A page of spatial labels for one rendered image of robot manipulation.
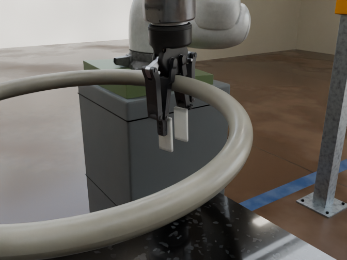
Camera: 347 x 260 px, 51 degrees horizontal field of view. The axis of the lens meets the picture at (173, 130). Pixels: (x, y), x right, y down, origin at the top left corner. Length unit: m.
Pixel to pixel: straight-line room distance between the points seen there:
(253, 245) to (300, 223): 1.58
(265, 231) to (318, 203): 1.72
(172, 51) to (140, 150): 0.53
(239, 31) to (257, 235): 0.87
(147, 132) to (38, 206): 1.18
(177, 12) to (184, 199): 0.35
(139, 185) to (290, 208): 1.14
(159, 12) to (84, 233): 0.40
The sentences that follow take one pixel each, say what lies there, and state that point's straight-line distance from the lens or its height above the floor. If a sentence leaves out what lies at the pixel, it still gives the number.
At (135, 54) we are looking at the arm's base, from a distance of 1.24.
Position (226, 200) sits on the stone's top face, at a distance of 0.51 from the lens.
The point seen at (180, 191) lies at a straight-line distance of 0.33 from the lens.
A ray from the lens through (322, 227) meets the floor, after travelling 2.02.
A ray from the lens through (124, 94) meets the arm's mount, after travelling 1.08.
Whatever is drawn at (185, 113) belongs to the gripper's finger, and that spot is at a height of 0.87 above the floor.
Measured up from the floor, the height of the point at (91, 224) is 0.91.
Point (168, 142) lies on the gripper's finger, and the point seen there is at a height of 0.83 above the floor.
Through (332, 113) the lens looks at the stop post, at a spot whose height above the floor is 0.53.
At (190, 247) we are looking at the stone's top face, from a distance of 0.43.
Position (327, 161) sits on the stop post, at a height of 0.27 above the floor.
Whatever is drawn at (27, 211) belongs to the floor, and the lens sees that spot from 2.14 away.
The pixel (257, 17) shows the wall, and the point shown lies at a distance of 7.31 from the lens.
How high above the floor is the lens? 1.09
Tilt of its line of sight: 20 degrees down
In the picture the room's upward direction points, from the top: straight up
